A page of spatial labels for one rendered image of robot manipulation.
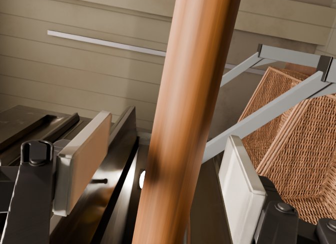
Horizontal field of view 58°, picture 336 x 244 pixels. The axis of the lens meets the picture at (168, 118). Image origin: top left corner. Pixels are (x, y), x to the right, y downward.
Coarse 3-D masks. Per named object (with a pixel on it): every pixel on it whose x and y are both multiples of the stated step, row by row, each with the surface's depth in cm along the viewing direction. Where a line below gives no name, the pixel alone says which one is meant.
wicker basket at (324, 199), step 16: (320, 96) 104; (304, 112) 106; (288, 128) 108; (304, 128) 107; (320, 128) 107; (288, 144) 109; (304, 144) 109; (320, 144) 109; (272, 160) 111; (288, 160) 111; (272, 176) 113; (288, 176) 112; (304, 176) 112; (320, 176) 112; (288, 192) 114; (304, 192) 114; (320, 192) 113; (320, 208) 107
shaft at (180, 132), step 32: (192, 0) 13; (224, 0) 13; (192, 32) 13; (224, 32) 14; (192, 64) 14; (224, 64) 15; (160, 96) 15; (192, 96) 14; (160, 128) 15; (192, 128) 15; (160, 160) 16; (192, 160) 16; (160, 192) 16; (192, 192) 17; (160, 224) 16
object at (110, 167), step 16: (128, 112) 156; (128, 128) 150; (112, 144) 117; (128, 144) 150; (112, 160) 117; (96, 176) 96; (112, 176) 117; (96, 192) 96; (112, 192) 117; (80, 208) 81; (96, 208) 96; (64, 224) 70; (80, 224) 81; (96, 224) 96; (64, 240) 71; (80, 240) 81
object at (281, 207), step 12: (276, 204) 12; (288, 204) 13; (264, 216) 11; (276, 216) 12; (288, 216) 12; (264, 228) 11; (276, 228) 11; (288, 228) 11; (264, 240) 10; (276, 240) 10; (288, 240) 10
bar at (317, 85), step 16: (272, 48) 97; (240, 64) 100; (256, 64) 100; (304, 64) 97; (320, 64) 54; (224, 80) 101; (304, 80) 54; (320, 80) 52; (288, 96) 54; (304, 96) 53; (256, 112) 56; (272, 112) 55; (240, 128) 56; (256, 128) 56; (208, 144) 57; (224, 144) 57
